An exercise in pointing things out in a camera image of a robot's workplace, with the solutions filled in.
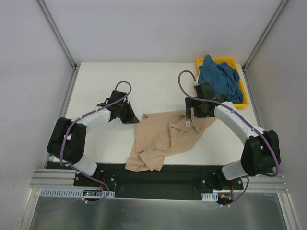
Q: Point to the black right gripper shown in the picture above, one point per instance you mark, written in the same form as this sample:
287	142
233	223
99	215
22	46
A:
190	108

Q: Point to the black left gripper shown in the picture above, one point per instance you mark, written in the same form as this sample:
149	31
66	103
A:
125	112

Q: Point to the beige t shirt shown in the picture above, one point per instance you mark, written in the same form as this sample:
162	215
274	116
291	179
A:
161	135

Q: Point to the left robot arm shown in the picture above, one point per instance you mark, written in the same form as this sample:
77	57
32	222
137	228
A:
67	142

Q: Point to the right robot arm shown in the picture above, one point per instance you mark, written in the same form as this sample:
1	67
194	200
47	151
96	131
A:
261	148

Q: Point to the white cloth in bin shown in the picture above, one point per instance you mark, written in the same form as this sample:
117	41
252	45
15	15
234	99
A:
200	78

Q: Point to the blue t shirt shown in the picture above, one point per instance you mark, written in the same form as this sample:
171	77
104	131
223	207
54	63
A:
222	79

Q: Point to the yellow plastic bin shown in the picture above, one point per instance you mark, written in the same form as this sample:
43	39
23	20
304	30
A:
232	63

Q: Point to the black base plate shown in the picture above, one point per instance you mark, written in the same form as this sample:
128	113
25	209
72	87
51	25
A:
172	182

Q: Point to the right white cable duct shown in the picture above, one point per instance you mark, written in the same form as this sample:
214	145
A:
209	196

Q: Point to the white cable duct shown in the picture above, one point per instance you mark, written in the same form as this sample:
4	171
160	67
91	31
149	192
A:
209	196
75	193

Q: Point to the aluminium front rail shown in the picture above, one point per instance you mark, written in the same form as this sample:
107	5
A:
61	178

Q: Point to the left aluminium frame post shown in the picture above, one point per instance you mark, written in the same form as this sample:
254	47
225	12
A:
51	22

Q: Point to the aluminium frame post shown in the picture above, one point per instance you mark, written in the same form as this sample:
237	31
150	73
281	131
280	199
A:
268	28
51	22

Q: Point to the left white cable duct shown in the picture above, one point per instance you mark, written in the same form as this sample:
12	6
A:
75	193

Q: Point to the right aluminium frame post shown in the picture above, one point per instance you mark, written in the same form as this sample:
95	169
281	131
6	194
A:
268	28

